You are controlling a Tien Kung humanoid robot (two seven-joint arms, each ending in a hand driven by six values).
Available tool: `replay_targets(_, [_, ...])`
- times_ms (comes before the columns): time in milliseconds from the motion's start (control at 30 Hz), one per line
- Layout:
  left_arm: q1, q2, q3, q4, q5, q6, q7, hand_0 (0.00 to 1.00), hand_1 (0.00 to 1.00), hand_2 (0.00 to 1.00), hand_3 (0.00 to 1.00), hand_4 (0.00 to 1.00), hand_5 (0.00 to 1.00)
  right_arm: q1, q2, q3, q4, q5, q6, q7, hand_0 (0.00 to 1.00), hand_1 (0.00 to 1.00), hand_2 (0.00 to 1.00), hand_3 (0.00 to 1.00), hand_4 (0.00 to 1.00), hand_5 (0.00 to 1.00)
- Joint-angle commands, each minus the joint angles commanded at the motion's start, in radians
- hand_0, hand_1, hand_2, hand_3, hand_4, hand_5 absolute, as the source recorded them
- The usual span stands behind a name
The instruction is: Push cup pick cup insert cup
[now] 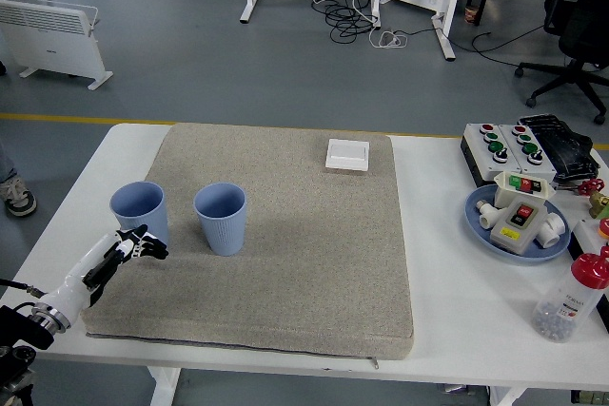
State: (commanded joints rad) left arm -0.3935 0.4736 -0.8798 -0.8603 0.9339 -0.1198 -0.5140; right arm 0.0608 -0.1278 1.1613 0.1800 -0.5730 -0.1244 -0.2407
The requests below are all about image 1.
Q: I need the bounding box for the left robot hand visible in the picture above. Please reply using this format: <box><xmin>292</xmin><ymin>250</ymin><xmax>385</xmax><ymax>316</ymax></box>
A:
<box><xmin>49</xmin><ymin>223</ymin><xmax>170</xmax><ymax>327</ymax></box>

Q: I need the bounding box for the blue ribbed plastic cup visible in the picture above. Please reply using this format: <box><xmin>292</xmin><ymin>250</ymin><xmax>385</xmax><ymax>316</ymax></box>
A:
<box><xmin>192</xmin><ymin>182</ymin><xmax>248</xmax><ymax>258</ymax></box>
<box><xmin>108</xmin><ymin>181</ymin><xmax>170</xmax><ymax>246</ymax></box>

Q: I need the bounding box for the person's shoe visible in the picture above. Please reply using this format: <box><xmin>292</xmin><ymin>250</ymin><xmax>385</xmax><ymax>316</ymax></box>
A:
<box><xmin>0</xmin><ymin>176</ymin><xmax>38</xmax><ymax>218</ymax></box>

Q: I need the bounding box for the white table leg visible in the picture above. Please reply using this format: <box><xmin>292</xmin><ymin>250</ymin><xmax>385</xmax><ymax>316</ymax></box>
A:
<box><xmin>146</xmin><ymin>366</ymin><xmax>182</xmax><ymax>406</ymax></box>
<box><xmin>489</xmin><ymin>385</ymin><xmax>528</xmax><ymax>406</ymax></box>

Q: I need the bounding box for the person's leg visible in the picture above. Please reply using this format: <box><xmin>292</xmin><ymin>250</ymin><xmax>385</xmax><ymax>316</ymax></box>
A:
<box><xmin>0</xmin><ymin>139</ymin><xmax>18</xmax><ymax>184</ymax></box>

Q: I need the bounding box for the grey-brown cushion mat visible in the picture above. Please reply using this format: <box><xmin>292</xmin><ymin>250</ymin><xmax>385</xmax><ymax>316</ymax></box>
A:
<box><xmin>79</xmin><ymin>121</ymin><xmax>416</xmax><ymax>362</ymax></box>

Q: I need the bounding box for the white panel heater with grille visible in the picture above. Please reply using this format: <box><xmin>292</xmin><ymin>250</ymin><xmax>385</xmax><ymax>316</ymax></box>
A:
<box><xmin>0</xmin><ymin>0</ymin><xmax>114</xmax><ymax>91</ymax></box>

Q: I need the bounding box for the blue round plate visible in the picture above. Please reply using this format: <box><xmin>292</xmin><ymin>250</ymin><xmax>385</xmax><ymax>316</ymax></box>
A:
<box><xmin>463</xmin><ymin>184</ymin><xmax>572</xmax><ymax>265</ymax></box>

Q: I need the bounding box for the white pipe fitting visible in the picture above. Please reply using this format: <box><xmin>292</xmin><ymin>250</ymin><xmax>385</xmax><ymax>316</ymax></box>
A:
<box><xmin>475</xmin><ymin>200</ymin><xmax>501</xmax><ymax>231</ymax></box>
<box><xmin>537</xmin><ymin>212</ymin><xmax>568</xmax><ymax>249</ymax></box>

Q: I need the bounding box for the white four-button control box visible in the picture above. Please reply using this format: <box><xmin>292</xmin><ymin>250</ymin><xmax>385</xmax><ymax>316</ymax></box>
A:
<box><xmin>463</xmin><ymin>122</ymin><xmax>524</xmax><ymax>187</ymax></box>
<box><xmin>497</xmin><ymin>123</ymin><xmax>558</xmax><ymax>184</ymax></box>

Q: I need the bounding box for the clear bottle with red cap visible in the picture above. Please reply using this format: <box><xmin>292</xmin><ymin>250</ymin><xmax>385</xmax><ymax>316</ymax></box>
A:
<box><xmin>531</xmin><ymin>246</ymin><xmax>609</xmax><ymax>343</ymax></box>

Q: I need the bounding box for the black foot pedal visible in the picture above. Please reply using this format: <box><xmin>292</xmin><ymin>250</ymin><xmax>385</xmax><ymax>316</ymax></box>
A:
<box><xmin>517</xmin><ymin>113</ymin><xmax>601</xmax><ymax>184</ymax></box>

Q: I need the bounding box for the box with red stop button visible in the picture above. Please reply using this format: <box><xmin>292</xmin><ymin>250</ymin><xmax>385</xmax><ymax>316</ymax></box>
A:
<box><xmin>568</xmin><ymin>217</ymin><xmax>609</xmax><ymax>264</ymax></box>

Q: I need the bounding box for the olive box under table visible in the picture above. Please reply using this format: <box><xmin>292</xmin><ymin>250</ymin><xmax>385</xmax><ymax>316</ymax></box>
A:
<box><xmin>570</xmin><ymin>389</ymin><xmax>609</xmax><ymax>406</ymax></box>

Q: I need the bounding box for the brass valve with red handwheel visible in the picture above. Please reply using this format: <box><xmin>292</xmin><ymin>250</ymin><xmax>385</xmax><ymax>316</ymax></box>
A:
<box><xmin>578</xmin><ymin>177</ymin><xmax>609</xmax><ymax>220</ymax></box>

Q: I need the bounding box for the black office chair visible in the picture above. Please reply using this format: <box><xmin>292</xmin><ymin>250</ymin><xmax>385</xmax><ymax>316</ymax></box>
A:
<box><xmin>514</xmin><ymin>0</ymin><xmax>609</xmax><ymax>126</ymax></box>

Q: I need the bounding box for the white wall switch panel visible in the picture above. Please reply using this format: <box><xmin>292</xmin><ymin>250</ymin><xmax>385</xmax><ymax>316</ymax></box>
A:
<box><xmin>324</xmin><ymin>138</ymin><xmax>372</xmax><ymax>172</ymax></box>

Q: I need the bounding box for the black cable bundle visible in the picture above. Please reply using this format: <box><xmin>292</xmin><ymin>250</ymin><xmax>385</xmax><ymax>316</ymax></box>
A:
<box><xmin>311</xmin><ymin>0</ymin><xmax>382</xmax><ymax>44</ymax></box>

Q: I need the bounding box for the white cable coil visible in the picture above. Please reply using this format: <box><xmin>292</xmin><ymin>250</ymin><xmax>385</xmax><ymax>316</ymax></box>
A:
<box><xmin>369</xmin><ymin>29</ymin><xmax>409</xmax><ymax>50</ymax></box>

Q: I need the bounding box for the grey red-black button switch box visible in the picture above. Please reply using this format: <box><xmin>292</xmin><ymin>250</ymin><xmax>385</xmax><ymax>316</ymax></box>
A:
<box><xmin>489</xmin><ymin>200</ymin><xmax>546</xmax><ymax>255</ymax></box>

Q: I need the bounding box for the white green-red button switch box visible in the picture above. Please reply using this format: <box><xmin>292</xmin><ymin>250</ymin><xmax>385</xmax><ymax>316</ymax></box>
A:
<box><xmin>492</xmin><ymin>170</ymin><xmax>557</xmax><ymax>210</ymax></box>

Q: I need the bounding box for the long black floor cable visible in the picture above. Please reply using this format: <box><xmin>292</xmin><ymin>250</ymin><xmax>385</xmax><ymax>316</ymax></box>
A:
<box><xmin>403</xmin><ymin>20</ymin><xmax>548</xmax><ymax>69</ymax></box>

